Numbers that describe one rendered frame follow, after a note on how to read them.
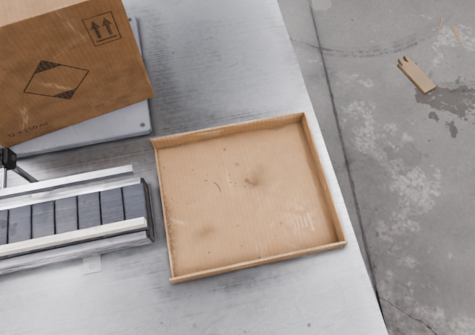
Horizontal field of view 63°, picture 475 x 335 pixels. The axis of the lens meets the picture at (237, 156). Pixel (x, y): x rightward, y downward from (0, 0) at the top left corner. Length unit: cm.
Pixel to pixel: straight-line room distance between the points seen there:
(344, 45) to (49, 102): 156
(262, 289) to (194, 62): 49
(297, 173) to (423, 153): 115
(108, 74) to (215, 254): 36
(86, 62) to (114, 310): 41
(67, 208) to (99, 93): 21
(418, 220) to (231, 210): 113
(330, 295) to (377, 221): 98
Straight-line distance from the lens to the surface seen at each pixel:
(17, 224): 76
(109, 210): 70
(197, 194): 73
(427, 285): 169
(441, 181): 183
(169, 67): 88
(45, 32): 64
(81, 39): 66
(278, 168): 75
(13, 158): 71
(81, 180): 65
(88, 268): 74
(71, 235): 68
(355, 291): 72
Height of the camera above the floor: 152
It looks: 66 degrees down
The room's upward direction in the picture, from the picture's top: straight up
